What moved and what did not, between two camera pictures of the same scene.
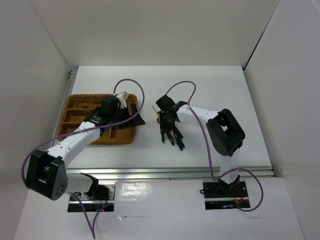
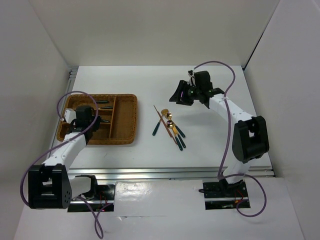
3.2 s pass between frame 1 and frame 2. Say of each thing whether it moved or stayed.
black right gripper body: moved
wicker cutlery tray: stayed
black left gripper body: moved
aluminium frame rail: stayed
